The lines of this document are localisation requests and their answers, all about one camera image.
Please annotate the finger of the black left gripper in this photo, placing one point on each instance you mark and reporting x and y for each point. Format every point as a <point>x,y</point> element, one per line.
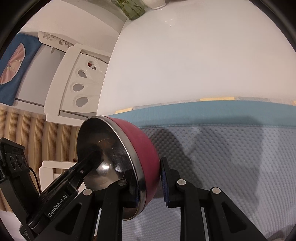
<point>90,162</point>

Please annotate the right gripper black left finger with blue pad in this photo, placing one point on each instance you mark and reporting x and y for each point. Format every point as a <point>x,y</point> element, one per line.
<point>92,215</point>

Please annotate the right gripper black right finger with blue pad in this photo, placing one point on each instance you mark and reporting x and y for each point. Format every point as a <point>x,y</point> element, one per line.
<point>205,214</point>

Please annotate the magenta steel bowl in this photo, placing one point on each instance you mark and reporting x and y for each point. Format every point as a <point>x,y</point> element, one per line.
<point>124,147</point>

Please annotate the white chair near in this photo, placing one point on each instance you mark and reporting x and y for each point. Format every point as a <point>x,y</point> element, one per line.
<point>47,174</point>

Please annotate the white chair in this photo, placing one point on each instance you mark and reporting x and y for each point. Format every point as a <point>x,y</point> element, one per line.
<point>75,90</point>
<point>47,174</point>

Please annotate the white chair far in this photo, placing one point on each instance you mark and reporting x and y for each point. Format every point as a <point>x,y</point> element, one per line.
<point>75,90</point>

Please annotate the light blue quilted mat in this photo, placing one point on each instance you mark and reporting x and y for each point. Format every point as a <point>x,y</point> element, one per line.
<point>246,148</point>

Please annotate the blue cushion pink pattern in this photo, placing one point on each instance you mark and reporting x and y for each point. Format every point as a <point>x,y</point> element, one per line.
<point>14,64</point>

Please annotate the white ribbed vase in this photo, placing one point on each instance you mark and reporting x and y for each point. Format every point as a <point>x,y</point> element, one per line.
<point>155,4</point>

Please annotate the black camera box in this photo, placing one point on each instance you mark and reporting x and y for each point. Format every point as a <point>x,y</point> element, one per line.
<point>13,160</point>

